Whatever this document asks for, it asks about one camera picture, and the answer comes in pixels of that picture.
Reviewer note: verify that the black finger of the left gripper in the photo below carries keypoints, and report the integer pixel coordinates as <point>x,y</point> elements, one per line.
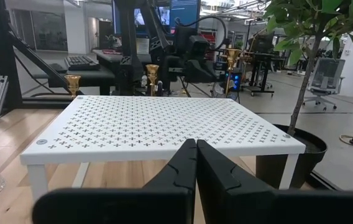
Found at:
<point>194,73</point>
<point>209,76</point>

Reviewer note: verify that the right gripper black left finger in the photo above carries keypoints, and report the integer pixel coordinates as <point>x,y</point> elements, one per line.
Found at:
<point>117,208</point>

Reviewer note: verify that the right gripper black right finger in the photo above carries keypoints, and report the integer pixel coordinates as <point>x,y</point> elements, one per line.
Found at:
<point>257,208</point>

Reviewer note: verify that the tall gold candlestick holder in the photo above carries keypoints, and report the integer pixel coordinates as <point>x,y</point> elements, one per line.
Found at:
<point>232,56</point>

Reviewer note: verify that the medium gold candlestick holder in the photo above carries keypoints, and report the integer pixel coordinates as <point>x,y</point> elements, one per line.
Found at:
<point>152,73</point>

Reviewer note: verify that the short gold candlestick holder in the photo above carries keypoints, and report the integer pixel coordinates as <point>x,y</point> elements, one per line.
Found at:
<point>72,82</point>

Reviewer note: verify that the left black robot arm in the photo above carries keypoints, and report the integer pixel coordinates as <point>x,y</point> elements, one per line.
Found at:
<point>130,46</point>

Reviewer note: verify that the computer case blue lights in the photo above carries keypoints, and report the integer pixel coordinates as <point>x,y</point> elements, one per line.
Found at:
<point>235,81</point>

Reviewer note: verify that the blue computer monitor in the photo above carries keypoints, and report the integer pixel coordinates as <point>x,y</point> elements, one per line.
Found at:
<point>186,12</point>

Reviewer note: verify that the black plant pot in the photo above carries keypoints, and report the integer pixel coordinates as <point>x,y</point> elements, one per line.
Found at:
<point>276,161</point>

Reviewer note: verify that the black workstation stand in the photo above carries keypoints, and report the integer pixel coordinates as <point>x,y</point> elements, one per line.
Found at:
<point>262,62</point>

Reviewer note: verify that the white perforated metal shelf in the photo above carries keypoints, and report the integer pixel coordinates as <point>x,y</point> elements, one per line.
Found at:
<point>151,124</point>

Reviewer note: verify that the dark grey desk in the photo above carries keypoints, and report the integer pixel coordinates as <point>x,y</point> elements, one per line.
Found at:
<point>111,57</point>
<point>86,77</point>

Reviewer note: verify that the black computer keyboard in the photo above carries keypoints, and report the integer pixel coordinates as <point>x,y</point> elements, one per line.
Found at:
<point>81,62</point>

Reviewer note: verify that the grey mesh office chair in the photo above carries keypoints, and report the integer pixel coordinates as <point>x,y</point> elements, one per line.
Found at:
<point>325,74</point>

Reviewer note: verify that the green leafy plant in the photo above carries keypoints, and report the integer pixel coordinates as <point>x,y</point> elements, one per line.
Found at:
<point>313,18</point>

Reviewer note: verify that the black computer mouse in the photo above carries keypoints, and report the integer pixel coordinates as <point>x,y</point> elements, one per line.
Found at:
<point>57,67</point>

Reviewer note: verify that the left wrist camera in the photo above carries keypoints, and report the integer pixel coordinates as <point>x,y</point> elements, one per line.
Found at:
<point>199,43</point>

